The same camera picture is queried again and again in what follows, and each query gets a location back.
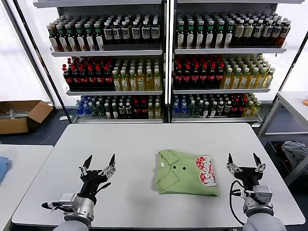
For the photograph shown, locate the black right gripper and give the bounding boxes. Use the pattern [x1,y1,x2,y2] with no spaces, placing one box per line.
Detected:
[226,152,267,188]

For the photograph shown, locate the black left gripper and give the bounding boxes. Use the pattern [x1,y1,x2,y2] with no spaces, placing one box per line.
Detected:
[78,154,117,197]

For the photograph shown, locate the green polo shirt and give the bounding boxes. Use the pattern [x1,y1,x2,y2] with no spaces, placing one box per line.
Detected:
[152,149,220,198]

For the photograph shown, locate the black storage bin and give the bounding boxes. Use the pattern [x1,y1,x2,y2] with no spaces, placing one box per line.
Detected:
[268,141,293,179]

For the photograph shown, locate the red cloth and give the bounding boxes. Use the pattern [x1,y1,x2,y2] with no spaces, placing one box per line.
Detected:
[276,143,289,167]

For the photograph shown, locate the grey blue crumpled cloth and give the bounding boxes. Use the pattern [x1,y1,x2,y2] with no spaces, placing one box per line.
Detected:
[281,141,308,173]

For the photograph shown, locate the brown cardboard box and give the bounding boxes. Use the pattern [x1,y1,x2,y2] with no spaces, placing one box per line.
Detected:
[0,100,54,135]

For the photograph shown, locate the blue folded cloth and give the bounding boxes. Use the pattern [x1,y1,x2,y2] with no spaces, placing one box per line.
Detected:
[0,156,12,184]

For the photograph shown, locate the black slanted pole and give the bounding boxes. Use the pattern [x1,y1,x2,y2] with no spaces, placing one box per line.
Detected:
[261,31,308,125]
[13,0,73,122]

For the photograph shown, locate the grey metal parts bundle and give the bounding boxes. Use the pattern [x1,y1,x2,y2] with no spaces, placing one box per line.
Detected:
[0,109,29,119]

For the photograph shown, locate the grey metal shelving unit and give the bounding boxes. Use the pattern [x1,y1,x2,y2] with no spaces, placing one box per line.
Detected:
[32,0,170,124]
[168,0,304,127]

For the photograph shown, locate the green cap tea bottle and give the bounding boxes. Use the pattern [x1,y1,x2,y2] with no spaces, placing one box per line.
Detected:
[225,20,235,48]
[49,23,60,52]
[196,20,206,48]
[57,24,69,52]
[215,20,226,48]
[67,23,78,52]
[177,20,186,48]
[186,20,196,48]
[94,22,105,51]
[85,22,96,51]
[76,23,87,51]
[205,20,216,48]

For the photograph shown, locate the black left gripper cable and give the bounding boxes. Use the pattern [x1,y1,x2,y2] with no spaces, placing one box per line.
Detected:
[95,182,112,193]

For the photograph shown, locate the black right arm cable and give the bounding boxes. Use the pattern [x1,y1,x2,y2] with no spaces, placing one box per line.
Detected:
[228,180,245,227]

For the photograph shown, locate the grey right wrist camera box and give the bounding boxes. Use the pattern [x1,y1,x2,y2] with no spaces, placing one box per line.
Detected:
[252,185,273,205]

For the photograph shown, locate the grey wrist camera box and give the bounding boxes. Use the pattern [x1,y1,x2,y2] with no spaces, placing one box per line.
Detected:
[58,192,79,213]
[252,185,273,205]

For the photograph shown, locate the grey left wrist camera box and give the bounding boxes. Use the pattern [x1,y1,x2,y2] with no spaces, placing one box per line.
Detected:
[58,192,79,213]

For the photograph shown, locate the grey metal frame bar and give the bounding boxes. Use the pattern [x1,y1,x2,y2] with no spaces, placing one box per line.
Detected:
[285,154,308,187]

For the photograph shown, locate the black left camera cable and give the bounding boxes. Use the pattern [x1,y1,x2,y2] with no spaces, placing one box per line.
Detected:
[41,201,61,210]

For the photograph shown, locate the grey frame side table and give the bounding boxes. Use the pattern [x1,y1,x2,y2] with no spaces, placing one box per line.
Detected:
[257,90,308,138]

